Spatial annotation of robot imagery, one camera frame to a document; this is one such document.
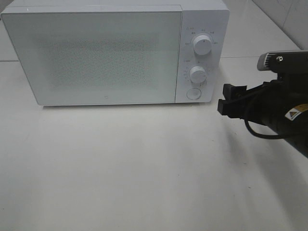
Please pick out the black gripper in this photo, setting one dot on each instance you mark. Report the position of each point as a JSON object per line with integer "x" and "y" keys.
{"x": 280, "y": 105}

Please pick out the round door release button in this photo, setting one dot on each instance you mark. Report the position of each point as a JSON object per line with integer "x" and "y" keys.
{"x": 193, "y": 94}

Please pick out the white timer knob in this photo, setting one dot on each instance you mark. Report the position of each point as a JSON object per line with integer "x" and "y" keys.
{"x": 197, "y": 75}

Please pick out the white microwave door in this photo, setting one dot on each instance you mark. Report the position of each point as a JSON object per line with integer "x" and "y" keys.
{"x": 97, "y": 58}

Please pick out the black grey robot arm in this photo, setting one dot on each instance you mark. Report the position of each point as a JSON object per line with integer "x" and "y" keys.
{"x": 299, "y": 142}

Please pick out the upper white power knob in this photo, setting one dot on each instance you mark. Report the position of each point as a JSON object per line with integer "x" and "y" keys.
{"x": 202, "y": 44}

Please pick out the white microwave oven body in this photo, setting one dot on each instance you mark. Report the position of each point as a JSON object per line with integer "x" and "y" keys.
{"x": 197, "y": 16}

